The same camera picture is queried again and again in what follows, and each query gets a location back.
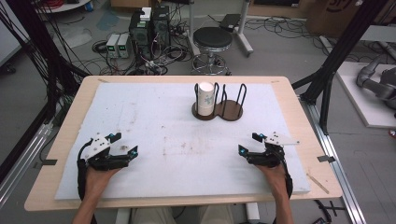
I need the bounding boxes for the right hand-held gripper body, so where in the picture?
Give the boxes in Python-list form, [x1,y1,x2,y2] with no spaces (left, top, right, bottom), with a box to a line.
[247,132,301,168]

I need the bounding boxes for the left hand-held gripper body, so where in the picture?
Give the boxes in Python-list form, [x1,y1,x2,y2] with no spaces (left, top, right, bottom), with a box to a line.
[83,133,132,172]

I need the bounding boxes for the brown cup holder black wires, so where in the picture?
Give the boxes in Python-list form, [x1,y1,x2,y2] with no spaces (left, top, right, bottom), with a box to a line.
[191,82,248,122]

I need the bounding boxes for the stack of white paper cups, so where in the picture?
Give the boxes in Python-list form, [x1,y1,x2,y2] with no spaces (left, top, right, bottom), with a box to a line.
[197,81,216,117]

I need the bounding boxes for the person's right hand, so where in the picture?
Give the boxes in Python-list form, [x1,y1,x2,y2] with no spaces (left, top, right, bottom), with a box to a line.
[254,162,290,197]

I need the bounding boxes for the person's left hand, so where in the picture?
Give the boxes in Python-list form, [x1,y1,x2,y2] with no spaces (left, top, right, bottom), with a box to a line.
[85,165,121,200]

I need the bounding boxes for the black tape piece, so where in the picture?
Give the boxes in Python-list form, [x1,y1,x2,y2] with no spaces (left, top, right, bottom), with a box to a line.
[317,154,337,164]
[33,159,59,170]

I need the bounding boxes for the white foam mat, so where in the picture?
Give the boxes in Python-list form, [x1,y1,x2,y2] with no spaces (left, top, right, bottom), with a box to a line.
[54,81,312,201]

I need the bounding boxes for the thin wooden stick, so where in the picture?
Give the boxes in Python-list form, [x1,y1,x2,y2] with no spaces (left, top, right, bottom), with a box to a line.
[305,172,331,195]

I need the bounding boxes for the white table leg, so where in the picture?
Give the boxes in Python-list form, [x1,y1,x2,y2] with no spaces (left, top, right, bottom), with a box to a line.
[245,202,262,224]
[114,207,133,224]

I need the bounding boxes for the person's right leg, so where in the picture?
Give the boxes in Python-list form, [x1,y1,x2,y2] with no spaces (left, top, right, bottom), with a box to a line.
[195,204,240,224]

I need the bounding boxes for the white bench power supply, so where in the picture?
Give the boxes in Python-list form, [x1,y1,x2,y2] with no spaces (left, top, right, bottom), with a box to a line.
[116,33,133,60]
[105,33,121,59]

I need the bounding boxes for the white floor board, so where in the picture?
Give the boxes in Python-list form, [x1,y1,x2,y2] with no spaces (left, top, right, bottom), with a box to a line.
[335,61,396,130]

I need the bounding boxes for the white metal stand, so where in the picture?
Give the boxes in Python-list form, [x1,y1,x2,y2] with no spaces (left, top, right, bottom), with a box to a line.
[186,0,255,59]

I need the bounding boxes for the black computer tower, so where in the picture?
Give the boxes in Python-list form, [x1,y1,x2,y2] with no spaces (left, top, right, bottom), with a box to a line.
[128,10,154,61]
[151,5,172,52]

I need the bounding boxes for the black round stool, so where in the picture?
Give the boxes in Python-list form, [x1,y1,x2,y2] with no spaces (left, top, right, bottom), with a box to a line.
[190,26,234,76]

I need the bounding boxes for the black flat device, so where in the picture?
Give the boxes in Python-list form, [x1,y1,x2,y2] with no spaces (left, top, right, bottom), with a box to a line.
[219,12,243,33]

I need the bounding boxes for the small white box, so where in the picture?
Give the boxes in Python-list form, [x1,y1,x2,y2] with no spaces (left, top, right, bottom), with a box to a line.
[139,7,153,22]

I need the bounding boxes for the brown cardboard box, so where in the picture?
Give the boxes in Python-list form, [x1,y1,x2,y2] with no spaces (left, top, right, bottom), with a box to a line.
[305,0,396,39]

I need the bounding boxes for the right hand-held gripper black cable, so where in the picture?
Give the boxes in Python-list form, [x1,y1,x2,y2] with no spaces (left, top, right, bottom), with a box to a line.
[279,152,294,200]

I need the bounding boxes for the aluminium rail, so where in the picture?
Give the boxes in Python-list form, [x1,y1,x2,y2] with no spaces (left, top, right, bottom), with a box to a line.
[299,95,368,224]
[0,121,54,209]

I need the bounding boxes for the tangle of floor cables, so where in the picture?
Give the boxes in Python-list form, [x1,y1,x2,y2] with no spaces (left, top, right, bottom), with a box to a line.
[91,18,194,77]

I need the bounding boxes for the black metal frame post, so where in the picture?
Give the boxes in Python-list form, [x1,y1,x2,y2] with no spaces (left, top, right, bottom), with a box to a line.
[291,0,390,135]
[0,0,92,185]

